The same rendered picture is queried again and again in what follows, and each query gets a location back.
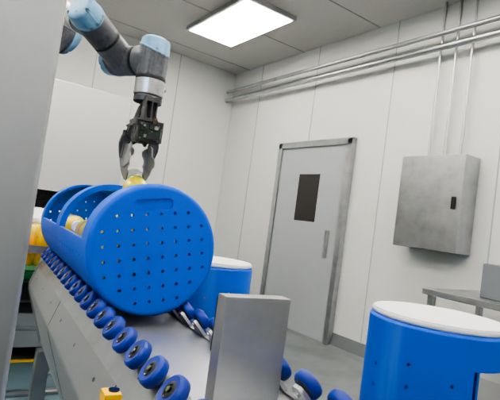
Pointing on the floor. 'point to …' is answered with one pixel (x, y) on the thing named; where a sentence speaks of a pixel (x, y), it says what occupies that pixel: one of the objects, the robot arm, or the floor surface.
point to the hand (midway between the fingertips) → (134, 176)
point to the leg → (38, 381)
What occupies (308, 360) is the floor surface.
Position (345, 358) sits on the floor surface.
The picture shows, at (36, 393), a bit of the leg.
